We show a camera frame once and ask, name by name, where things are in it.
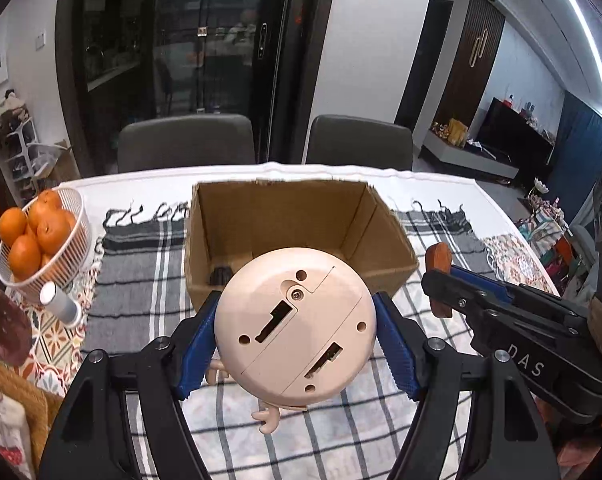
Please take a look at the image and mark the floral print cloth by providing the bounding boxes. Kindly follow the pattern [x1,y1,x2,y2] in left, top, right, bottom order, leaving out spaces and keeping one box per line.
[0,375,36,480]

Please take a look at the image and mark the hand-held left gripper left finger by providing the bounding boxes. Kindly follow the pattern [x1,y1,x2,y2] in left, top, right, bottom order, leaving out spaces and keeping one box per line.
[38,290,223,480]

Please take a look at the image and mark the grey dining chair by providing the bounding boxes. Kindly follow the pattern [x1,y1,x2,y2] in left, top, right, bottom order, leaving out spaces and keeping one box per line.
[117,114,256,173]
[306,115,414,171]

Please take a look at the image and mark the mustard quilted cloth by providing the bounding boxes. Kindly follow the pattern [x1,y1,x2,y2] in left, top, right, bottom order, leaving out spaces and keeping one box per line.
[0,362,64,461]

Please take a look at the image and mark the brown wooden disc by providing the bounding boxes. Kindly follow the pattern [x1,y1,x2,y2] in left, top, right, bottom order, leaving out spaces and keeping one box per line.
[425,242,454,320]

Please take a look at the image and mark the pile of oranges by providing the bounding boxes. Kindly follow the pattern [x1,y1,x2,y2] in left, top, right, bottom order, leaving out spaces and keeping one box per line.
[0,190,79,281]

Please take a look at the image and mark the colourful clutter pile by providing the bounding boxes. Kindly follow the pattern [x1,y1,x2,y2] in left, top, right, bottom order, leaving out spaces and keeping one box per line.
[514,200,592,281]

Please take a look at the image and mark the beige round antlered toy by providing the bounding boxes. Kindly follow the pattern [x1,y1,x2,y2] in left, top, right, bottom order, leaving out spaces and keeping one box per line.
[201,246,379,436]

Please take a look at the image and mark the glass sliding door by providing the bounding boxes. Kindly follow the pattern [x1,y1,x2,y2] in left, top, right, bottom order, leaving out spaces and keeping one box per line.
[56,0,342,176]

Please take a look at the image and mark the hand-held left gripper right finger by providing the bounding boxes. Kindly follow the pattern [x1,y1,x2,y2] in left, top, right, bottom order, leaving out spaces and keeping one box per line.
[373,291,562,480]

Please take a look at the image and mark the yellow gift boxes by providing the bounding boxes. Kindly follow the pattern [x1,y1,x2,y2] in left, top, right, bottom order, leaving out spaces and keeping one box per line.
[433,119,469,148]

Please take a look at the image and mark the ceiling light strip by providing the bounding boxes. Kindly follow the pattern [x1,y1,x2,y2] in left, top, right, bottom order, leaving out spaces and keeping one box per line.
[544,0,602,116]

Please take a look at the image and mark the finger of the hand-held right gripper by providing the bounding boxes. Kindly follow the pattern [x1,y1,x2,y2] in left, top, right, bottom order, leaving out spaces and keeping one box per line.
[421,269,573,342]
[450,265,588,319]

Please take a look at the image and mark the grey cylinder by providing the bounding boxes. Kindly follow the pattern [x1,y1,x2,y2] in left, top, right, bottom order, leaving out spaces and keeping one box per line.
[40,281,82,328]

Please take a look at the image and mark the white shoe rack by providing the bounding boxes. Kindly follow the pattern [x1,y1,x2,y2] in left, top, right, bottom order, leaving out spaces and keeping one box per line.
[0,90,36,206]

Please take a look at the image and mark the grey plaid blanket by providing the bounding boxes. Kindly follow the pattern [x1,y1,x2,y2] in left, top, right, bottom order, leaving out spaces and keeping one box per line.
[81,200,497,480]

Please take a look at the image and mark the brown cardboard box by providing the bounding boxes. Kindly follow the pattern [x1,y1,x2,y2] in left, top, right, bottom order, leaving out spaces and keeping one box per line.
[183,180,419,311]

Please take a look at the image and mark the white television cabinet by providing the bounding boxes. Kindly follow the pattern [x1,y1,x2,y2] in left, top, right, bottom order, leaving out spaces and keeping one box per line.
[421,132,522,181]

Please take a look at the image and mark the white slatted basket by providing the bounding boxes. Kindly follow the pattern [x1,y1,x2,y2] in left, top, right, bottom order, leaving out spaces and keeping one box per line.
[0,187,92,306]

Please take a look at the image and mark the patterned tablecloth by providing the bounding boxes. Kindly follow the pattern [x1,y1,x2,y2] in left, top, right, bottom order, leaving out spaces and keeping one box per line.
[0,161,562,411]

